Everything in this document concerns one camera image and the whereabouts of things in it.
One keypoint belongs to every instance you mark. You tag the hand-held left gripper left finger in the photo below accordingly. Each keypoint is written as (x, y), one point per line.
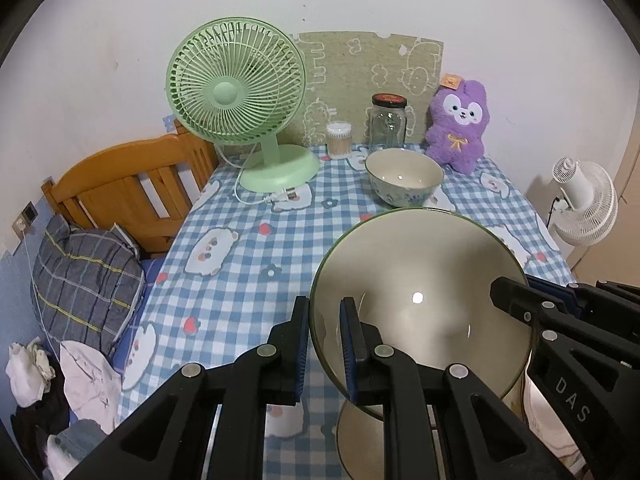
(301, 360)

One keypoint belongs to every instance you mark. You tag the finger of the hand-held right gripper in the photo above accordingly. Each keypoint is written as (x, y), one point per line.
(572, 297)
(525, 300)

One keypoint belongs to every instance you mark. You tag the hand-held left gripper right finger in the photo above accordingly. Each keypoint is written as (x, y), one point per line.
(350, 360)

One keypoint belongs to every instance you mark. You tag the beige floral ceramic bowl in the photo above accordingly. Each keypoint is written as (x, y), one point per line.
(425, 270)
(362, 445)
(405, 175)

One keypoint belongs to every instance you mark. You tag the blue checked tablecloth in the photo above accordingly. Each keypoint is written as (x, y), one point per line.
(240, 285)

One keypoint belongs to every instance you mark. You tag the white clip fan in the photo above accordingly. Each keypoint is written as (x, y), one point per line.
(587, 200)

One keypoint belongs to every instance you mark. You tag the purple plush toy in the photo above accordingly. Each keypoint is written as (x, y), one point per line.
(457, 130)

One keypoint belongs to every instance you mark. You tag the cotton swab container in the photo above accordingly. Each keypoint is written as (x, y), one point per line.
(339, 142)

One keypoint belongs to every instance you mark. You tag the glass jar with dark lid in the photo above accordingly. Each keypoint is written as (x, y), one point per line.
(387, 125)

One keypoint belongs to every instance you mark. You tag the grey plaid pillow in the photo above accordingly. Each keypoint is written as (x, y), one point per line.
(85, 280)

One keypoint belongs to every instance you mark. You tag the wooden bed headboard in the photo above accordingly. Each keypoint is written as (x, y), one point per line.
(115, 180)

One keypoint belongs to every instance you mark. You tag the dark clothing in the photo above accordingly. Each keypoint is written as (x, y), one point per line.
(40, 420)

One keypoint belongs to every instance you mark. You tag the white crumpled cloth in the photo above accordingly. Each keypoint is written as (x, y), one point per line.
(27, 370)

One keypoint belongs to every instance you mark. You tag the green desk fan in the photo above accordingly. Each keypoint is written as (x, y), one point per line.
(235, 90)

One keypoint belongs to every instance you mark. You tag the green printed board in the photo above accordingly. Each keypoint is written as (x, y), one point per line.
(360, 70)

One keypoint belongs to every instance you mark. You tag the wall socket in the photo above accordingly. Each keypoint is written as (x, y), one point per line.
(26, 216)

